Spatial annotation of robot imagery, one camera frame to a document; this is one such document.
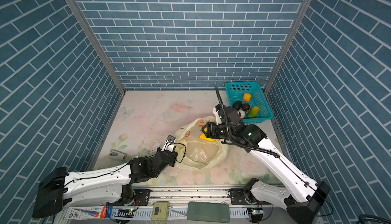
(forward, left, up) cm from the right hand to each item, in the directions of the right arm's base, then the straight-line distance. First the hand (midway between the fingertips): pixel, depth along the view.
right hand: (204, 127), depth 70 cm
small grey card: (-7, +50, -23) cm, 56 cm away
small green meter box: (-31, +18, -24) cm, 43 cm away
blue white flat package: (-35, +51, -23) cm, 66 cm away
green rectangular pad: (-29, -4, -26) cm, 39 cm away
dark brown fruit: (+32, -27, -22) cm, 47 cm away
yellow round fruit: (+8, +1, -23) cm, 25 cm away
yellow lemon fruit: (+42, -29, -22) cm, 55 cm away
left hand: (-5, +14, -15) cm, 21 cm away
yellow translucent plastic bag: (-2, +6, -23) cm, 24 cm away
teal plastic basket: (+47, -31, -22) cm, 61 cm away
